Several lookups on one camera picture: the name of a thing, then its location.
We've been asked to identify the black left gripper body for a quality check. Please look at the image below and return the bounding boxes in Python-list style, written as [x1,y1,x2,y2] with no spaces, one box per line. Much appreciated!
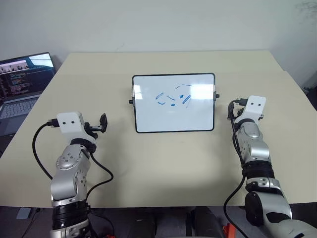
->
[83,122,98,140]

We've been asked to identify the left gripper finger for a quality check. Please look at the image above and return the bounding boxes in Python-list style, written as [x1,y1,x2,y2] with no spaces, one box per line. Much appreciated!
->
[90,113,109,135]

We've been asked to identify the small black-framed whiteboard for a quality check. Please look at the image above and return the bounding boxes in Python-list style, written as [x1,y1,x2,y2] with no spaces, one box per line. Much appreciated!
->
[128,72,220,134]

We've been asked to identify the open grey laptop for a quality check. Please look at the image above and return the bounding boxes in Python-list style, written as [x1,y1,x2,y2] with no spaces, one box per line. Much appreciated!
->
[0,52,55,137]

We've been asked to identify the grey flat floor box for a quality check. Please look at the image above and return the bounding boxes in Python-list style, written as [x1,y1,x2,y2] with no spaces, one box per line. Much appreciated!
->
[16,207,32,219]

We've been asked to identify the dark rounded shape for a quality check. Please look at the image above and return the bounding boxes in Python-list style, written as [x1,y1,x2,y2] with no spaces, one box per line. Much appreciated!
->
[123,208,159,238]
[187,206,224,238]

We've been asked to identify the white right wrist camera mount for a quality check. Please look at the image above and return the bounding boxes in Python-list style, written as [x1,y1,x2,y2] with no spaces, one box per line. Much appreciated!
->
[240,95,267,120]

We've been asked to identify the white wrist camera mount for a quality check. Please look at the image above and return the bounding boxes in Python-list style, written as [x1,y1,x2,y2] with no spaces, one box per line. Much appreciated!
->
[56,111,85,144]
[240,95,267,120]

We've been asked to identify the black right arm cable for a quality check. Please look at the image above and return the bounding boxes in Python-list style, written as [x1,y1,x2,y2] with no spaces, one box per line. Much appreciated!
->
[222,98,248,238]

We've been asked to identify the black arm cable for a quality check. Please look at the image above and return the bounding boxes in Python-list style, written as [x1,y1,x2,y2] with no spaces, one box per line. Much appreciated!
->
[222,98,248,238]
[32,118,115,209]

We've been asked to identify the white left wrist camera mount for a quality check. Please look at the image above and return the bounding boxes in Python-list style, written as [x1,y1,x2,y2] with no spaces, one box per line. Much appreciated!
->
[56,111,85,144]

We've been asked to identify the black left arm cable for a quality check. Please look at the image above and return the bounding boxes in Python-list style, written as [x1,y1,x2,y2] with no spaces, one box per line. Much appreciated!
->
[32,118,115,209]

